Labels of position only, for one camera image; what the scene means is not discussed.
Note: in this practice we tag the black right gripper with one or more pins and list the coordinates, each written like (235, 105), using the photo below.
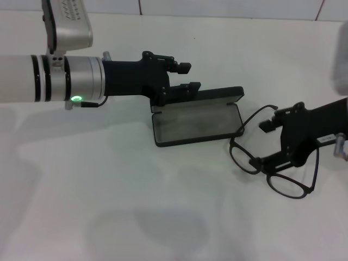
(304, 130)

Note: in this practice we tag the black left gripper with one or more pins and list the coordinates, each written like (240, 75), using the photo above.
(130, 79)

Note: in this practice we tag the black round glasses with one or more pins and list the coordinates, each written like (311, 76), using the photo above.
(241, 131)

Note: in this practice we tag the black glasses case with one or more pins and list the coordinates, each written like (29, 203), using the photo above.
(195, 122)

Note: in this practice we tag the silver cylindrical plug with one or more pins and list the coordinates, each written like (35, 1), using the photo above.
(106, 55)

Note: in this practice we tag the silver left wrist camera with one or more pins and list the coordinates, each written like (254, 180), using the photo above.
(70, 30)

